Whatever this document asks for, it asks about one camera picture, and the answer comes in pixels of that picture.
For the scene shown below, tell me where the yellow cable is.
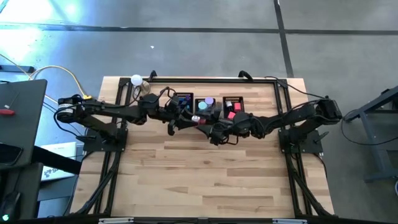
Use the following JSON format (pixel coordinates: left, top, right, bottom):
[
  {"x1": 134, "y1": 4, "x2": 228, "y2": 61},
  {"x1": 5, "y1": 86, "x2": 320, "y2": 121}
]
[{"x1": 0, "y1": 52, "x2": 93, "y2": 101}]

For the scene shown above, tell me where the grey metal table frame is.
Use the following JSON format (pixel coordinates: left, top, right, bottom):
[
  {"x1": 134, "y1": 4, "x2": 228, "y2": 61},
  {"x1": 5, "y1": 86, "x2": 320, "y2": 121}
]
[{"x1": 343, "y1": 85, "x2": 398, "y2": 184}]

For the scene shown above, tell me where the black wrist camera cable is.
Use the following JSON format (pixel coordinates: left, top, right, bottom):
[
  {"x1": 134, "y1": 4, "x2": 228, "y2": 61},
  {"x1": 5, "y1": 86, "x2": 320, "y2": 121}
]
[
  {"x1": 154, "y1": 86, "x2": 175, "y2": 106},
  {"x1": 213, "y1": 123, "x2": 241, "y2": 147}
]

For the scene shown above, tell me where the white printed box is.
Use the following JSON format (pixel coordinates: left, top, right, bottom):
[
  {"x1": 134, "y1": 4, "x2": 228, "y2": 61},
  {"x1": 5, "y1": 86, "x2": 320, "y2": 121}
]
[{"x1": 40, "y1": 141, "x2": 78, "y2": 182}]

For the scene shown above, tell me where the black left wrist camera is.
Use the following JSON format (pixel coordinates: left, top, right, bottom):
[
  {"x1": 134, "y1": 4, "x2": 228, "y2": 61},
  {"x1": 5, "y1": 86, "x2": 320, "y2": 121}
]
[{"x1": 169, "y1": 95, "x2": 183, "y2": 108}]

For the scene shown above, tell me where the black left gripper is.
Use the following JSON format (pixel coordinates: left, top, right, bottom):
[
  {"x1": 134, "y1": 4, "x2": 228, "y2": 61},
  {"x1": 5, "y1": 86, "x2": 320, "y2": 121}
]
[{"x1": 165, "y1": 103, "x2": 200, "y2": 137}]

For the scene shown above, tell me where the black floor cable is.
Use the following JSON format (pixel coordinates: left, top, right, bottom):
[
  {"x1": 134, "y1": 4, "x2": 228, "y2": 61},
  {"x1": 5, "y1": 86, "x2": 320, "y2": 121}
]
[{"x1": 340, "y1": 117, "x2": 398, "y2": 147}]

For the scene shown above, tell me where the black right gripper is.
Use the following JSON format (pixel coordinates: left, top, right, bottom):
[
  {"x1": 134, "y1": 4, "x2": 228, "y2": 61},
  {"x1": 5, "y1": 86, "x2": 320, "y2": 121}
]
[{"x1": 201, "y1": 119, "x2": 251, "y2": 147}]

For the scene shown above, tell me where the black table edge frame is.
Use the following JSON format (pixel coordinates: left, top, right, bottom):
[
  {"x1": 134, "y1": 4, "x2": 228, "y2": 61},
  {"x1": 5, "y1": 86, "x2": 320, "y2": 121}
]
[{"x1": 70, "y1": 75, "x2": 336, "y2": 219}]

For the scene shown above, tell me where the black slotted plastic basket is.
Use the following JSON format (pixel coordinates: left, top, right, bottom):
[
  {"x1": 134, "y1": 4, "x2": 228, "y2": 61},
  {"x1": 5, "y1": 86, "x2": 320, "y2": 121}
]
[
  {"x1": 195, "y1": 97, "x2": 219, "y2": 121},
  {"x1": 222, "y1": 96, "x2": 246, "y2": 121},
  {"x1": 173, "y1": 91, "x2": 195, "y2": 115}
]

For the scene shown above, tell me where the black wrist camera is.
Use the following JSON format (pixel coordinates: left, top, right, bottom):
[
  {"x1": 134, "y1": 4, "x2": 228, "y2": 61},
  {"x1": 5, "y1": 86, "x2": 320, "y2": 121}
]
[
  {"x1": 233, "y1": 111, "x2": 252, "y2": 126},
  {"x1": 169, "y1": 95, "x2": 183, "y2": 108}
]

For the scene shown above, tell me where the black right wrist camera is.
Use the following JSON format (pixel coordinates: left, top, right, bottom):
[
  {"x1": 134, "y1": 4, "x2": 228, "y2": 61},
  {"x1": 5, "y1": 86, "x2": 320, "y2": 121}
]
[{"x1": 233, "y1": 111, "x2": 252, "y2": 126}]

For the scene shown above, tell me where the black desk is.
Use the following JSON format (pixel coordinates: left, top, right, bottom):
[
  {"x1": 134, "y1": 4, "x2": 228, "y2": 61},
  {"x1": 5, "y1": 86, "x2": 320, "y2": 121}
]
[{"x1": 0, "y1": 78, "x2": 48, "y2": 171}]

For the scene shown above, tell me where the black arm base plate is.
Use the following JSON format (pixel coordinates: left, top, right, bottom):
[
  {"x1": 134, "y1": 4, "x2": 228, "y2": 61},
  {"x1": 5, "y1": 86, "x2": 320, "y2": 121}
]
[
  {"x1": 278, "y1": 128, "x2": 325, "y2": 154},
  {"x1": 82, "y1": 126, "x2": 129, "y2": 153}
]

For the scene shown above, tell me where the long black cable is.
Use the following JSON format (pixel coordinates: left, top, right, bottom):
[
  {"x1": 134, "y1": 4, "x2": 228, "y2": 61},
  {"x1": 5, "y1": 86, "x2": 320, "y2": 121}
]
[{"x1": 264, "y1": 75, "x2": 326, "y2": 100}]

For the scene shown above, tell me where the globe bulb lamp wooden base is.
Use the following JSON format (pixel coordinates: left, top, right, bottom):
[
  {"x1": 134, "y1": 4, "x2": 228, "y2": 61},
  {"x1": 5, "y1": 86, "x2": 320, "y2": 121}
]
[{"x1": 130, "y1": 73, "x2": 152, "y2": 96}]

